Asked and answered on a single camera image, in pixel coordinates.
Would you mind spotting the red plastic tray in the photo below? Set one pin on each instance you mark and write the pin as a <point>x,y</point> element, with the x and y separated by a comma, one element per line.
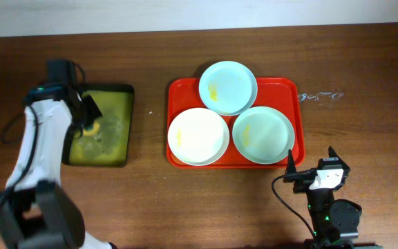
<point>276,92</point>

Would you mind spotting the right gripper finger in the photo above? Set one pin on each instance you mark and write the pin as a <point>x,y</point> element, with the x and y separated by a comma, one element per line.
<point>291,167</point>
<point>331,152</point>

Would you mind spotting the white plate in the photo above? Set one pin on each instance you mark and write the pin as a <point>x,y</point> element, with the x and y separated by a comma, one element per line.
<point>198,137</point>

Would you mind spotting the light green plate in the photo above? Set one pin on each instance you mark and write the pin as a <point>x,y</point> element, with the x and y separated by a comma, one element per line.
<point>263,135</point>

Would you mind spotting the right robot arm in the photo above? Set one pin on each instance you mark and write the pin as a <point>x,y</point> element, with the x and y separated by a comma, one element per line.
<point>335,222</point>

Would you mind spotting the black tray with yellow liquid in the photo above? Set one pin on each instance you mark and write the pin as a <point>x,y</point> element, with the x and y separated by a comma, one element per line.
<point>109,147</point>

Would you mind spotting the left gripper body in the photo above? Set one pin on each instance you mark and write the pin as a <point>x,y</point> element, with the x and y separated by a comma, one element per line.
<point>90,108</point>

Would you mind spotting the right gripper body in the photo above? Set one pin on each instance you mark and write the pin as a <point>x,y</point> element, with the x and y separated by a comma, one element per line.
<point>301,181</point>

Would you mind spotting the light blue plate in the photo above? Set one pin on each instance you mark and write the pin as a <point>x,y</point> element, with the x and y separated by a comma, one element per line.
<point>228,88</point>

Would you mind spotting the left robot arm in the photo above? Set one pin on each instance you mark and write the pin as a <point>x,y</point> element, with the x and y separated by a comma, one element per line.
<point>35,212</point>

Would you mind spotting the green and yellow sponge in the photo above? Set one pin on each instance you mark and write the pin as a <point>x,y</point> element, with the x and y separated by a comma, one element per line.
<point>91,130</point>

